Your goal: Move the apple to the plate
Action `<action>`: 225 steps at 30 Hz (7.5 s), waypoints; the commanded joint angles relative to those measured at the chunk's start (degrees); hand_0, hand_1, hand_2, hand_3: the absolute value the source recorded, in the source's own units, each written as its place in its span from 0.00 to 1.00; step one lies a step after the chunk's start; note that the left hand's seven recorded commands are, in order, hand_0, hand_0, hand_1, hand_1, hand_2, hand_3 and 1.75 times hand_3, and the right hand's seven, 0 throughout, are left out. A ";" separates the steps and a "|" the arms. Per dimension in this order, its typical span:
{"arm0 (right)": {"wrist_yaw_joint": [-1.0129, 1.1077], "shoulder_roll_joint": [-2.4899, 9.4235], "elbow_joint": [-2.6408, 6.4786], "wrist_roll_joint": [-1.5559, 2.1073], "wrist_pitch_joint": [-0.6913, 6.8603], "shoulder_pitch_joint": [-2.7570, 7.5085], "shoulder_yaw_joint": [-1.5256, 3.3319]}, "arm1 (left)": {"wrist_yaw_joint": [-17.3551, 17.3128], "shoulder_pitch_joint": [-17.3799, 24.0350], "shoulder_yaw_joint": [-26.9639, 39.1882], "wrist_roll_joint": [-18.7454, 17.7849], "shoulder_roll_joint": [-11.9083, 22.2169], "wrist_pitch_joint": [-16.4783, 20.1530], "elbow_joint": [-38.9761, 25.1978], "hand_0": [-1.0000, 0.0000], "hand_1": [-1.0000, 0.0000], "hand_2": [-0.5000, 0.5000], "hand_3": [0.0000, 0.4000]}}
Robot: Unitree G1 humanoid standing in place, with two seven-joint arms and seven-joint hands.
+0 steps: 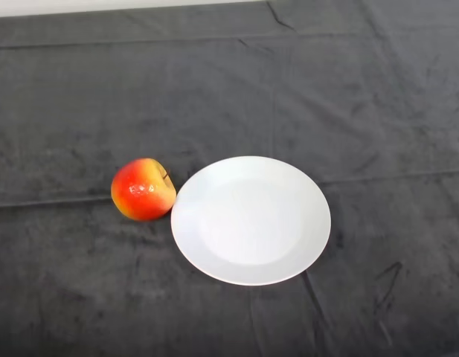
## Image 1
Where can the red and yellow apple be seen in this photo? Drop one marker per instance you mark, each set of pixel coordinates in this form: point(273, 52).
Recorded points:
point(140, 193)

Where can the white round plate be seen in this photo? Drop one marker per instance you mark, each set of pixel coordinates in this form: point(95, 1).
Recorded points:
point(251, 223)

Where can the black cloth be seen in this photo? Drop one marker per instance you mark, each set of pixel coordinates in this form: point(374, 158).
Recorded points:
point(229, 93)

